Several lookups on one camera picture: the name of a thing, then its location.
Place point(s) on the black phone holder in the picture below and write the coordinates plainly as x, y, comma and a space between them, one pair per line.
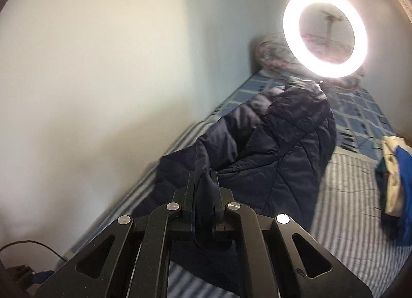
330, 16

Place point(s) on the blue and cream clothes pile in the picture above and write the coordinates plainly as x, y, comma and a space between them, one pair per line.
404, 188

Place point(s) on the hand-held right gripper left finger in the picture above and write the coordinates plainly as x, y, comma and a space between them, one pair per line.
190, 208

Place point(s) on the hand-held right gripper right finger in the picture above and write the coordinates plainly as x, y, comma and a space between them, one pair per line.
222, 211

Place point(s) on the folded floral quilt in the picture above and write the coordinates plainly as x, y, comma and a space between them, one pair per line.
273, 56

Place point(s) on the navy puffer jacket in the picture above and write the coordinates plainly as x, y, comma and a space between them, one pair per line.
273, 143

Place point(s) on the black device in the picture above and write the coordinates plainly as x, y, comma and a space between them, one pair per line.
20, 274

